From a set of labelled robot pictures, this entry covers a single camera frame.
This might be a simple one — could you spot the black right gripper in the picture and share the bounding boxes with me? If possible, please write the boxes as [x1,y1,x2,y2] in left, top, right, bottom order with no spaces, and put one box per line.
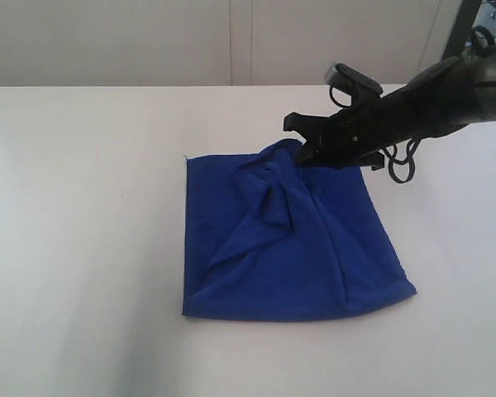
[283,57,475,170]

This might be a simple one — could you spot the blue towel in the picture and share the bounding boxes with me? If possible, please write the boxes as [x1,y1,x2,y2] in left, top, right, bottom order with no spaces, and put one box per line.
[182,139,417,322]

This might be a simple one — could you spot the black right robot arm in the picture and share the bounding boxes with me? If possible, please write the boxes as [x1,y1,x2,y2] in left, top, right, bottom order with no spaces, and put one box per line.
[284,49,496,168]

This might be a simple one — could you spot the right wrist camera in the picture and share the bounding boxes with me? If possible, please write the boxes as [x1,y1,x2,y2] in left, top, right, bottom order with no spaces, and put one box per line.
[324,63,384,104]

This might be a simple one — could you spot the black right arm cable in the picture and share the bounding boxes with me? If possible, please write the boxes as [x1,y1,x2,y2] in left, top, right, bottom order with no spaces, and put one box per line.
[328,24,496,185]

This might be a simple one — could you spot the black window frame post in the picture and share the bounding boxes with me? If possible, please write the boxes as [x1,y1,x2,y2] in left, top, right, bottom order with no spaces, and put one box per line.
[441,0,481,60]

